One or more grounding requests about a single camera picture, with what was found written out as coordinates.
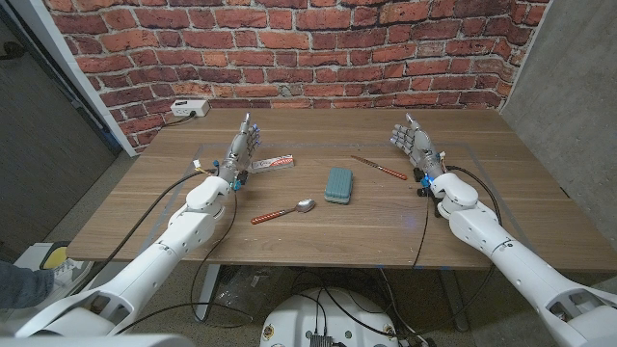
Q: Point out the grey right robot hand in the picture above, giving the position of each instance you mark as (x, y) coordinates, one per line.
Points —
(420, 147)

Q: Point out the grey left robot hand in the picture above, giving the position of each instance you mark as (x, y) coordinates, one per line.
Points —
(238, 154)

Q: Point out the black grip strengthener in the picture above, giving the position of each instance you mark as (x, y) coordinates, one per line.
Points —
(423, 192)

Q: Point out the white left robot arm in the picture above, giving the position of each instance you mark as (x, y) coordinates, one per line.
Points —
(159, 260)

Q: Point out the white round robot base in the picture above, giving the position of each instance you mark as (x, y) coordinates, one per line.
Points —
(294, 323)

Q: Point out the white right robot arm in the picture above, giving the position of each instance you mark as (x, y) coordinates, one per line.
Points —
(520, 270)

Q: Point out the white power strip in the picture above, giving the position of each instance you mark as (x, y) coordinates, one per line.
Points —
(189, 107)

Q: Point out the teal sponge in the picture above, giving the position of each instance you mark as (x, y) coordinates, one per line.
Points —
(338, 185)

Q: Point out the red brick printed backdrop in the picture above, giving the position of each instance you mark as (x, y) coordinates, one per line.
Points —
(308, 53)

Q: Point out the white table leg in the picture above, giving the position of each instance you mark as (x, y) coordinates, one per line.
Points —
(208, 289)

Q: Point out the clear plastic bag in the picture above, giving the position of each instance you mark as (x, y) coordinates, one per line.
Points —
(246, 294)

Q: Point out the grey table leg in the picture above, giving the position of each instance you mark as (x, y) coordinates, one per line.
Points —
(455, 303)

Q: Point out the white sneaker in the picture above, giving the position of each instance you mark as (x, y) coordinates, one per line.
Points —
(72, 274)

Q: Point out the person's leg in jeans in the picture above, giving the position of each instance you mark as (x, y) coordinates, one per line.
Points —
(21, 286)

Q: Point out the white door frame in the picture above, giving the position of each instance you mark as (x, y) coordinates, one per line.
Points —
(72, 67)

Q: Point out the black wall hook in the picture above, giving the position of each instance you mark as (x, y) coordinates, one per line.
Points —
(12, 49)

